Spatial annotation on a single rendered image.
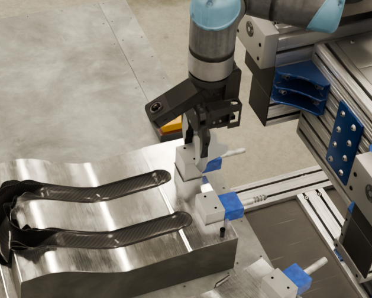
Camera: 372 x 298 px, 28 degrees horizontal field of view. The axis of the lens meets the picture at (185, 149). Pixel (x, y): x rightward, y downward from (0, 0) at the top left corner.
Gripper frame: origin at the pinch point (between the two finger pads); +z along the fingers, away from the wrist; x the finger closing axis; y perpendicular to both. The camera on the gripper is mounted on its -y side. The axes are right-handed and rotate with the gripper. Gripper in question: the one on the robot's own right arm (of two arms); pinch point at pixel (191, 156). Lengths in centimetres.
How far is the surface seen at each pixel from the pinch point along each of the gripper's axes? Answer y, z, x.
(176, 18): 61, 92, 163
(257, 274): 3.3, 7.1, -23.7
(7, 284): -37.1, 6.3, -12.4
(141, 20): 45, 92, 166
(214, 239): -2.1, 3.6, -16.6
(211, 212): -1.4, 0.9, -13.0
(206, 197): -1.0, 0.9, -9.6
